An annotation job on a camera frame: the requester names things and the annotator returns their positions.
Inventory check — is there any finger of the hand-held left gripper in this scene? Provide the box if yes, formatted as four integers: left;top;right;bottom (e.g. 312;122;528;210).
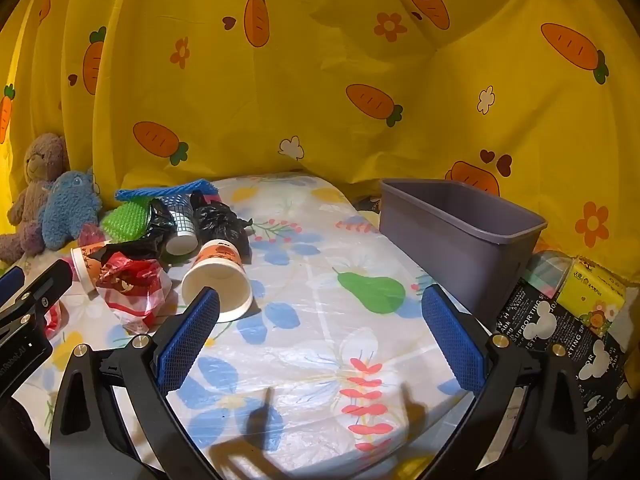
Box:
0;266;27;309
0;259;74;331

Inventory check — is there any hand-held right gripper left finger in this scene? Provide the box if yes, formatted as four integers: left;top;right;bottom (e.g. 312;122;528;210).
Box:
50;287;221;480

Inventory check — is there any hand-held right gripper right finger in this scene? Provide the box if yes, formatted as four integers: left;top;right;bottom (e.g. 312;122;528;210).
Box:
421;284;588;480

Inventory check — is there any orange paper cup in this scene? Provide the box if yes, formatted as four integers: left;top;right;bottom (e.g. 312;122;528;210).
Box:
69;241;114;297
180;239;255;324

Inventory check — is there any pink foam net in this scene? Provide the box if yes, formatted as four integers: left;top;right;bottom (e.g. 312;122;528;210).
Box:
77;223;107;249

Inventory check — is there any red and white plastic bag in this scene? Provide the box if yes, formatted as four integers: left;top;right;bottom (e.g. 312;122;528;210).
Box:
94;252;174;334

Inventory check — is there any green foam net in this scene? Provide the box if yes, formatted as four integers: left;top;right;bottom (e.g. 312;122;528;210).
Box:
101;197;159;241

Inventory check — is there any grey plastic bin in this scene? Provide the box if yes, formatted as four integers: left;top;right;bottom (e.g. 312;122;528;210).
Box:
378;178;550;329

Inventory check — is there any grid-print paper cup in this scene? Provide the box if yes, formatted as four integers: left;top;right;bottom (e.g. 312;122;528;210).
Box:
164;196;200;256

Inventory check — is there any black plastic bag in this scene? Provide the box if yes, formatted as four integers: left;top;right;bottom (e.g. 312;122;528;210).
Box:
190;190;254;267
87;199;177;264

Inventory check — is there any blue foam net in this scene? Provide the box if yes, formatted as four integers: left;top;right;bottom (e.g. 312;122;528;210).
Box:
115;179;220;204

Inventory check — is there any blue plush toy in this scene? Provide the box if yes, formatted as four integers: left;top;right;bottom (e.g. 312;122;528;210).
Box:
39;169;103;252

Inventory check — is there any black printed bag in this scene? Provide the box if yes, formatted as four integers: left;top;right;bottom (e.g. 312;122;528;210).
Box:
492;280;640;467

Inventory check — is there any plaid pastel packet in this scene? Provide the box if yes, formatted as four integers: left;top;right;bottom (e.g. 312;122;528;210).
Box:
522;250;574;302

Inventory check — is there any brown teddy bear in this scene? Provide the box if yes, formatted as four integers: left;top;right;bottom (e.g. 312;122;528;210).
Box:
0;132;71;266

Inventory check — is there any floral plastic tablecloth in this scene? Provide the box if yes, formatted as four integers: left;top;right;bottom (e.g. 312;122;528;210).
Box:
0;172;503;480

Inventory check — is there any yellow tissue pack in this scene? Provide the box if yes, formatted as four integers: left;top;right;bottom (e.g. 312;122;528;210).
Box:
555;254;629;337

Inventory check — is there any yellow carrot-print curtain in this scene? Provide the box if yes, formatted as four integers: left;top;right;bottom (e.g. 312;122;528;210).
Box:
0;0;640;286

